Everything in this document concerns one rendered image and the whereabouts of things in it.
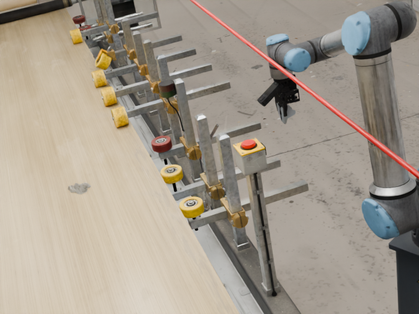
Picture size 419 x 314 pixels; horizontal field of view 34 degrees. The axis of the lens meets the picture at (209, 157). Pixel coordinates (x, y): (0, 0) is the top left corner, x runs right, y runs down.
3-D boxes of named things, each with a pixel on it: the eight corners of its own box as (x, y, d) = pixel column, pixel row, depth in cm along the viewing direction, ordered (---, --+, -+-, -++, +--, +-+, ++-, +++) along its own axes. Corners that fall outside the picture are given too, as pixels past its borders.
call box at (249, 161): (259, 161, 196) (255, 137, 192) (268, 171, 190) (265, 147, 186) (236, 167, 195) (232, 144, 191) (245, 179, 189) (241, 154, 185)
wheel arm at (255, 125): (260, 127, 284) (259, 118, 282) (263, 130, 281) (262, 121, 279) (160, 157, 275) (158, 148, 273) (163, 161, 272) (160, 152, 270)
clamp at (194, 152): (192, 144, 281) (190, 133, 278) (202, 158, 269) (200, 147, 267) (179, 148, 280) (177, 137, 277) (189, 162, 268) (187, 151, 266)
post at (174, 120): (184, 154, 302) (163, 52, 279) (186, 157, 299) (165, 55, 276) (177, 156, 301) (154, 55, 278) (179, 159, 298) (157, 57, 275)
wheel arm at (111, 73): (194, 52, 342) (193, 45, 340) (196, 55, 339) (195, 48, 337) (98, 79, 332) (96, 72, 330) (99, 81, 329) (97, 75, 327)
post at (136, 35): (158, 119, 347) (138, 29, 323) (159, 121, 344) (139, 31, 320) (151, 121, 346) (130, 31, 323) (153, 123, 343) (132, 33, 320)
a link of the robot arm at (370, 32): (434, 231, 223) (404, 4, 197) (389, 250, 218) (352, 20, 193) (405, 215, 237) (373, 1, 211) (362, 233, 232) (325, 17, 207)
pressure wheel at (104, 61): (103, 67, 359) (110, 54, 356) (106, 72, 352) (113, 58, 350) (92, 63, 356) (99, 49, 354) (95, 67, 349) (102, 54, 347)
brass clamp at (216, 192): (215, 180, 262) (212, 169, 259) (227, 197, 250) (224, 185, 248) (200, 185, 261) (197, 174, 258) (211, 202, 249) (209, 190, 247)
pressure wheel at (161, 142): (173, 157, 279) (167, 132, 274) (178, 165, 273) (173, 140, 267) (154, 162, 278) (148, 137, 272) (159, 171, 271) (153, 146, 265)
